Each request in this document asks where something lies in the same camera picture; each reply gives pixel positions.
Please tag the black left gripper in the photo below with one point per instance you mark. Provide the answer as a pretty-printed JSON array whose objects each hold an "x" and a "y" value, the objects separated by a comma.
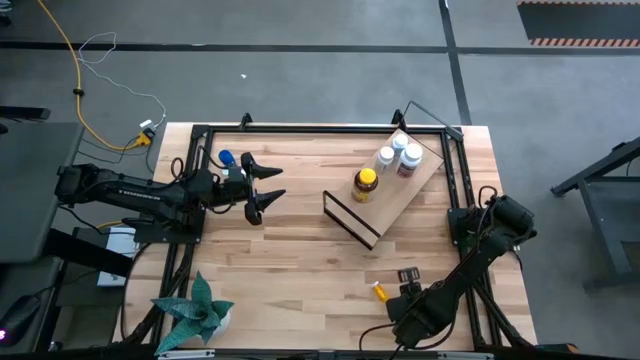
[{"x": 232, "y": 189}]

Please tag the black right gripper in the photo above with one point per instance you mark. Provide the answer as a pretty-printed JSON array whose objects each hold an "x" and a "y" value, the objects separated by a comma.
[{"x": 420, "y": 315}]

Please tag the small orange vial white cap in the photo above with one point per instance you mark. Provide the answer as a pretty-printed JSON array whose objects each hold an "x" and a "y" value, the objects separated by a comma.
[{"x": 381, "y": 293}]

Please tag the amber bottle with yellow cap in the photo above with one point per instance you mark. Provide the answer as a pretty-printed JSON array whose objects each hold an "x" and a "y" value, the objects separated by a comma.
[{"x": 365, "y": 186}]

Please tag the white medicine bottle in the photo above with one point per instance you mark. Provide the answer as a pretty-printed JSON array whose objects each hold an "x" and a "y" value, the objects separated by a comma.
[
  {"x": 400, "y": 142},
  {"x": 384, "y": 157}
]

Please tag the large white bottle maroon label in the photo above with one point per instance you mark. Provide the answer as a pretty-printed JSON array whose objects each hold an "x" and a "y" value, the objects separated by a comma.
[{"x": 411, "y": 159}]

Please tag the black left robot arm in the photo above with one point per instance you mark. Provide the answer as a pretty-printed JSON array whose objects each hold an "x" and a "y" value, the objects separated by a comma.
[{"x": 135, "y": 192}]

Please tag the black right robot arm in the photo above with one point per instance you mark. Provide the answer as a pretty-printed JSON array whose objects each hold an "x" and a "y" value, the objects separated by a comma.
[{"x": 480, "y": 258}]

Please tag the silver aluminium bar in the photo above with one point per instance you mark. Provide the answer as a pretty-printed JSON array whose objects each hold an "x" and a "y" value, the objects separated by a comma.
[
  {"x": 185, "y": 354},
  {"x": 465, "y": 356}
]

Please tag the yellow power plug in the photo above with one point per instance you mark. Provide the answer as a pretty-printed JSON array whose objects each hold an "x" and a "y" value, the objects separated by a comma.
[{"x": 144, "y": 138}]

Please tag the white power adapter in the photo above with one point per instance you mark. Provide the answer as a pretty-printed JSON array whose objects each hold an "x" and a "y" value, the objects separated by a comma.
[{"x": 148, "y": 123}]

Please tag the white plant pot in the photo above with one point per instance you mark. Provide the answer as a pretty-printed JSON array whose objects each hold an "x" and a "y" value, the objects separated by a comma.
[{"x": 226, "y": 322}]

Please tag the green leafy plant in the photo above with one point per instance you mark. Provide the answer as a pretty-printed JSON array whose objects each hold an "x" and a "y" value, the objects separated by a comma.
[{"x": 197, "y": 312}]

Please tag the black desk support beam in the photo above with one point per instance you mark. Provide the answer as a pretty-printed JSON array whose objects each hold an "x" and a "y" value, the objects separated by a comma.
[{"x": 85, "y": 252}]

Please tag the grey desk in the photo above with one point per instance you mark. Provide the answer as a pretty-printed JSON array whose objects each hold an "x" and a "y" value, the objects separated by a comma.
[{"x": 35, "y": 190}]

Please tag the black metal stand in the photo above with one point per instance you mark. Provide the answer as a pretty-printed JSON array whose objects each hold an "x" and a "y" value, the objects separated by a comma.
[{"x": 607, "y": 164}]

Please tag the black computer mouse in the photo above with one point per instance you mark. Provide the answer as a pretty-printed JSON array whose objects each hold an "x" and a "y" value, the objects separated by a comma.
[{"x": 17, "y": 320}]

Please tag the black mat with striped edge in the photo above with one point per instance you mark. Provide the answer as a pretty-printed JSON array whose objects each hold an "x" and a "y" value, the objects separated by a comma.
[{"x": 575, "y": 22}]

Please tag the black metal table frame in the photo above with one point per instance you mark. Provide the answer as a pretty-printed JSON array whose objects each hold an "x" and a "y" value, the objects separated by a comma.
[{"x": 325, "y": 129}]

